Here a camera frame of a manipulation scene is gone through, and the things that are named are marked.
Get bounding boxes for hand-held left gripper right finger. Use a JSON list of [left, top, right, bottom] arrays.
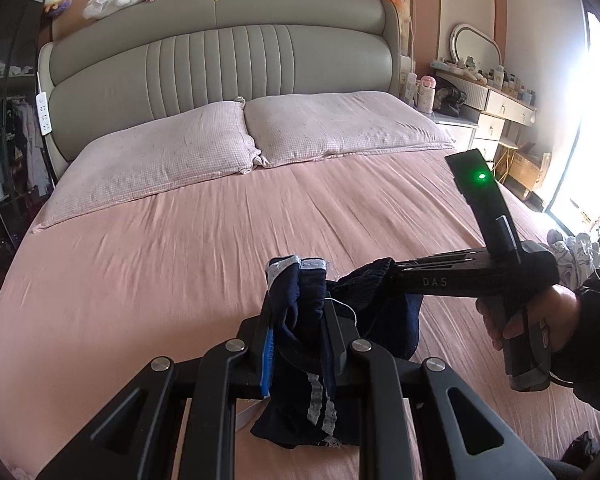
[[321, 301, 556, 480]]

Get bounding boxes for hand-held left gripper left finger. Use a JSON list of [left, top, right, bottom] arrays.
[[35, 287, 281, 480]]

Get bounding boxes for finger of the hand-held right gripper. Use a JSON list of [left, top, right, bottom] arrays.
[[390, 248, 490, 274]]

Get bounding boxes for navy shorts with white stripes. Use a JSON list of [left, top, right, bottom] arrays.
[[235, 256, 425, 450]]

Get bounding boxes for person's right forearm black sleeve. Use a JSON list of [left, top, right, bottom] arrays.
[[547, 269, 600, 423]]

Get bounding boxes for person's right hand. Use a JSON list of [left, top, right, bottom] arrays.
[[475, 285, 581, 356]]

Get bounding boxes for cardboard box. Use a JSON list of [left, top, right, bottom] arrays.
[[506, 139, 552, 192]]

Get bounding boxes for white nightstand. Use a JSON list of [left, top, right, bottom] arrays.
[[432, 110, 477, 150]]

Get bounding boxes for white dressing table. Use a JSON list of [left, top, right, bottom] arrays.
[[430, 59, 538, 162]]

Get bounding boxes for black handbag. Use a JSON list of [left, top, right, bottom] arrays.
[[432, 81, 470, 117]]

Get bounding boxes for patterned white cloth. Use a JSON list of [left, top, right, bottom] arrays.
[[546, 229, 600, 290]]

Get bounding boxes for row of cosmetic bottles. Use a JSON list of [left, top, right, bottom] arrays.
[[482, 64, 538, 107]]

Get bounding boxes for bright window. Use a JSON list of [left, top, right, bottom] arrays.
[[545, 7, 600, 253]]

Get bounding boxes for white bottle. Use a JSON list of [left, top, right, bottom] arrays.
[[402, 71, 419, 107]]

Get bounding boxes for bed with pink sheet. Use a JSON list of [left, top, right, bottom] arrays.
[[0, 147, 600, 480]]

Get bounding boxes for oval vanity mirror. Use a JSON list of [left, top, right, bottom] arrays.
[[450, 23, 504, 69]]

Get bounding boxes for pink checked pillow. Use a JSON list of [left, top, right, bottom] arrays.
[[243, 91, 456, 169], [32, 101, 262, 234]]

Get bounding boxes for dark cloth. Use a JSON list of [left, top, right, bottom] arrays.
[[561, 430, 600, 472]]

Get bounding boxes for grey padded headboard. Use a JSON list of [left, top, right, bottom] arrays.
[[37, 0, 415, 163]]

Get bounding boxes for glass door wardrobe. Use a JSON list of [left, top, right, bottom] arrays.
[[0, 0, 57, 288]]

